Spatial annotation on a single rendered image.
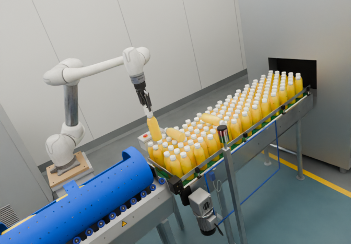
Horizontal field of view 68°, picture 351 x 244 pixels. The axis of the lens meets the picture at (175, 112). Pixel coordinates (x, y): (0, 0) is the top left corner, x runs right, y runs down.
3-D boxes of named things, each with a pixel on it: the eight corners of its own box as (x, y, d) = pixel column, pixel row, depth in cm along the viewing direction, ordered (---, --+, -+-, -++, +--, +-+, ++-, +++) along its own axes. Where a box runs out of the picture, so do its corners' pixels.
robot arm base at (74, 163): (49, 169, 211) (46, 163, 208) (75, 155, 220) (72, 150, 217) (53, 179, 196) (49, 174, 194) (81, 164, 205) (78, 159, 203)
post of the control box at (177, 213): (178, 228, 254) (150, 143, 212) (182, 225, 256) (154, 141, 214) (181, 230, 251) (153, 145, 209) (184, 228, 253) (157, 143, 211)
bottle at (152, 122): (159, 134, 184) (151, 112, 175) (164, 137, 178) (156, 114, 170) (150, 139, 180) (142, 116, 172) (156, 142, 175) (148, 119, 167)
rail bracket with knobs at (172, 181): (168, 190, 172) (164, 178, 168) (177, 185, 176) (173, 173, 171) (177, 198, 165) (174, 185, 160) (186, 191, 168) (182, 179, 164)
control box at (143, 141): (140, 147, 211) (137, 137, 207) (160, 136, 220) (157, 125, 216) (147, 151, 203) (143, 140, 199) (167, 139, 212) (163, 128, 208)
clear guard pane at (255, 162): (217, 224, 193) (205, 174, 172) (279, 168, 229) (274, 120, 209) (217, 224, 192) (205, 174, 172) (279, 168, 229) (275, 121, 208)
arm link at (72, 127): (57, 147, 215) (71, 132, 234) (75, 152, 214) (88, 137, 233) (50, 61, 174) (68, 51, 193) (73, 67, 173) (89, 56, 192)
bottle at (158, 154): (159, 165, 201) (152, 145, 193) (167, 164, 198) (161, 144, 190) (156, 171, 195) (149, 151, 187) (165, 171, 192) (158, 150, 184)
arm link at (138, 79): (133, 77, 153) (136, 85, 155) (145, 71, 157) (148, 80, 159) (126, 74, 160) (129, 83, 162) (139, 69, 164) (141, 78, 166)
